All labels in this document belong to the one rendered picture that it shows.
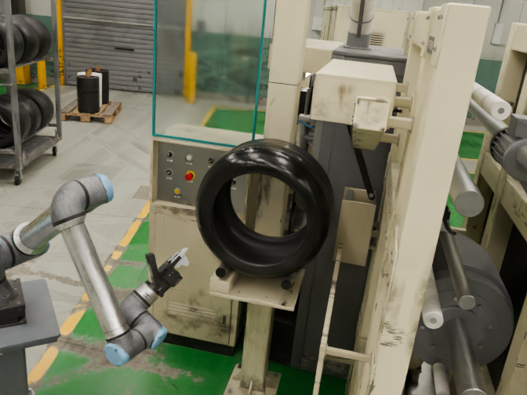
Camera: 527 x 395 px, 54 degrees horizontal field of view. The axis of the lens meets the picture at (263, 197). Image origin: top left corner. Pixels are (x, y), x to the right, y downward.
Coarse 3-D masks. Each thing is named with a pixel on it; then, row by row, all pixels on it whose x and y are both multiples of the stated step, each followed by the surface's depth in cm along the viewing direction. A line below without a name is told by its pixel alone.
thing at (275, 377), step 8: (240, 368) 293; (232, 376) 286; (272, 376) 289; (280, 376) 290; (232, 384) 280; (224, 392) 274; (232, 392) 274; (240, 392) 275; (248, 392) 276; (256, 392) 276; (264, 392) 277; (272, 392) 278
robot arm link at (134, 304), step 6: (132, 294) 197; (138, 294) 196; (126, 300) 196; (132, 300) 195; (138, 300) 195; (144, 300) 196; (120, 306) 195; (126, 306) 194; (132, 306) 194; (138, 306) 195; (144, 306) 196; (126, 312) 193; (132, 312) 193; (138, 312) 193; (126, 318) 193; (132, 318) 192
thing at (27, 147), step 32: (0, 0) 582; (0, 32) 486; (32, 32) 538; (0, 64) 498; (0, 96) 521; (32, 96) 587; (0, 128) 580; (32, 128) 561; (0, 160) 538; (32, 160) 555
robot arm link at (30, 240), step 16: (96, 176) 190; (96, 192) 186; (112, 192) 192; (48, 208) 203; (32, 224) 210; (48, 224) 203; (16, 240) 216; (32, 240) 212; (48, 240) 213; (16, 256) 218; (32, 256) 222
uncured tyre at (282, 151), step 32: (224, 160) 200; (256, 160) 194; (288, 160) 195; (224, 192) 230; (320, 192) 196; (224, 224) 233; (320, 224) 198; (224, 256) 210; (256, 256) 229; (288, 256) 205
